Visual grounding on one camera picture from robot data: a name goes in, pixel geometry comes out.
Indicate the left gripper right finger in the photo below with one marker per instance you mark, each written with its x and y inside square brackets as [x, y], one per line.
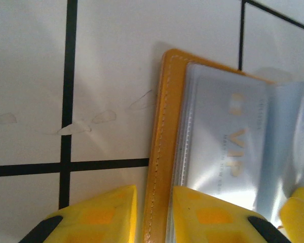
[212, 220]

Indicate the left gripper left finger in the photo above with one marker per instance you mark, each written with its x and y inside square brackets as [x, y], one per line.
[98, 217]

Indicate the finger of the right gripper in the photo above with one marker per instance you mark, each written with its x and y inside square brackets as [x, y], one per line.
[301, 220]

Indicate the silver VIP card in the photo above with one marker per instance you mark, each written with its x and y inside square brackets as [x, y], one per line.
[230, 114]

